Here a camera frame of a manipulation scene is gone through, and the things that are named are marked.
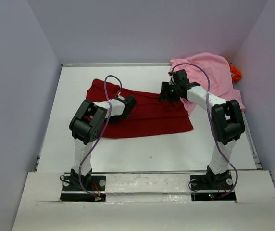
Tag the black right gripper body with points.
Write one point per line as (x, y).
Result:
(171, 93)

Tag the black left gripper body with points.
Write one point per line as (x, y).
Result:
(126, 117)

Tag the dark red t shirt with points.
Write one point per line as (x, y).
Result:
(149, 117)

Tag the pink t shirt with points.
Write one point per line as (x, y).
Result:
(206, 67)

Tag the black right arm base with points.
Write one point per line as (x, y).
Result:
(204, 191)

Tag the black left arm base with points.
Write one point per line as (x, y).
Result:
(73, 192)

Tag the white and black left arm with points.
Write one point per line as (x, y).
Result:
(87, 127)

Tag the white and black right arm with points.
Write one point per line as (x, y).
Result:
(226, 122)

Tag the orange cloth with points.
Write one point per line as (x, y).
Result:
(236, 75)

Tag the white cardboard front cover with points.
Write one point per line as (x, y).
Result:
(147, 202)

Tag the white back table rail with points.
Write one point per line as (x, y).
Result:
(113, 64)

